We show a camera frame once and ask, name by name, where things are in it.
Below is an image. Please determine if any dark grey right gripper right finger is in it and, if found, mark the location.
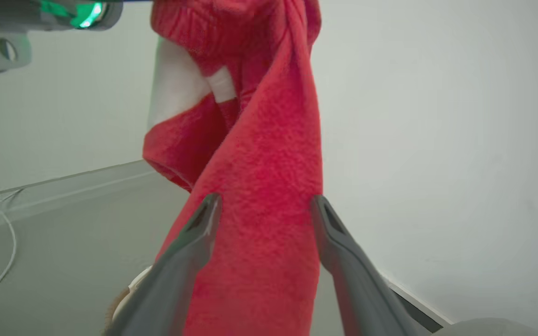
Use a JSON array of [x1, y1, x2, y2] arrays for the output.
[[310, 195, 431, 336]]

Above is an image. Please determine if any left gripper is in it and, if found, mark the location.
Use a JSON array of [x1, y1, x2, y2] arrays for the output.
[[0, 0, 125, 33]]

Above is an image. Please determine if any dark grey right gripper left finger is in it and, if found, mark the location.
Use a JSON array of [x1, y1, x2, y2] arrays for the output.
[[106, 193, 223, 336]]

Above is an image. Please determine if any red and white garment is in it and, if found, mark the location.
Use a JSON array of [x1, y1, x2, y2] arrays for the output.
[[142, 0, 324, 336]]

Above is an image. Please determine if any white basket with brown rim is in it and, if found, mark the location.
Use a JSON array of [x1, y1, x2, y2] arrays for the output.
[[103, 266, 154, 336]]

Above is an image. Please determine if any white baseboard with black gap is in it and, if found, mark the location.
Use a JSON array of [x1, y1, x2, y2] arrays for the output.
[[380, 272, 453, 333]]

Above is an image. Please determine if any grey wall baseboard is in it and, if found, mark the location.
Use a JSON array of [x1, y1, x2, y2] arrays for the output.
[[0, 160, 158, 235]]

